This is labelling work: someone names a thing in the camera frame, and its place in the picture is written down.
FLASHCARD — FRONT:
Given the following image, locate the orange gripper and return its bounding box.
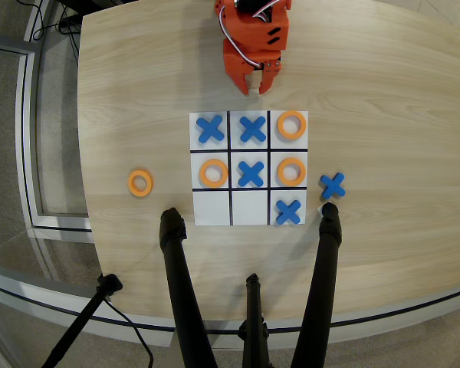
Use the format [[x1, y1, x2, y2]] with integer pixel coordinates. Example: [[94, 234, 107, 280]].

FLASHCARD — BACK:
[[222, 13, 291, 97]]

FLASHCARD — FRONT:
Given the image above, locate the orange foam ring piece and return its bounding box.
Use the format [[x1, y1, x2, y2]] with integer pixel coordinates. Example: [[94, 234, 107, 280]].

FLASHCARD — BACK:
[[277, 157, 307, 188], [199, 159, 229, 189], [127, 169, 154, 198], [277, 110, 308, 140]]

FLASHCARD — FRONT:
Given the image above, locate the blue foam cross piece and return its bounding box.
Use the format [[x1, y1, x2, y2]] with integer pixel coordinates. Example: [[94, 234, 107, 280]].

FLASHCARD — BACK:
[[195, 116, 226, 145], [320, 172, 347, 201], [238, 116, 268, 144], [275, 198, 303, 226], [238, 160, 265, 189]]

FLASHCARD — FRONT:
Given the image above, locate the white tic-tac-toe grid sheet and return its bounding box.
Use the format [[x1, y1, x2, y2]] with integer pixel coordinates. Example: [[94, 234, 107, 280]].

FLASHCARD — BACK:
[[189, 110, 310, 227]]

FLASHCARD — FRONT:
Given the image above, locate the thick black tripod leg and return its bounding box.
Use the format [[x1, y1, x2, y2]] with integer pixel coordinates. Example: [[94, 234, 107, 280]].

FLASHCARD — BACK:
[[159, 207, 219, 368], [290, 202, 343, 368]]

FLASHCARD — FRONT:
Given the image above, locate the thin black tripod leg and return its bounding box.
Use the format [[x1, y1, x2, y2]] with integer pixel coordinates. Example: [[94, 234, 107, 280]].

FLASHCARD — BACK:
[[237, 273, 271, 368]]

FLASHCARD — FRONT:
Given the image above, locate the slim black stand leg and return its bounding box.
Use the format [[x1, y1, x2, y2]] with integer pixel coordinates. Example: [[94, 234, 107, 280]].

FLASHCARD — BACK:
[[41, 273, 123, 368]]

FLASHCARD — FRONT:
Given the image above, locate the servo wire bundle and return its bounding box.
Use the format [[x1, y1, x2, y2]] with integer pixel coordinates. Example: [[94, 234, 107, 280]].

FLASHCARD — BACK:
[[223, 0, 278, 71]]

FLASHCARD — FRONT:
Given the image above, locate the black cable tangle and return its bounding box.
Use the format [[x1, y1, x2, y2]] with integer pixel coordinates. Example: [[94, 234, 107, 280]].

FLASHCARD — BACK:
[[22, 0, 82, 58]]

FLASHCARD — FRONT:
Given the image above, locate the grey metal glass frame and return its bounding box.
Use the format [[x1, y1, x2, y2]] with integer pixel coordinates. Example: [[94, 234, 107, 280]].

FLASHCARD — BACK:
[[0, 32, 95, 241]]

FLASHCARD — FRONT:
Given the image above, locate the black floor cable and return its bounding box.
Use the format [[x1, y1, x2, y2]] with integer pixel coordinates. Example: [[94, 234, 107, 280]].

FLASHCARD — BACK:
[[102, 297, 155, 368]]

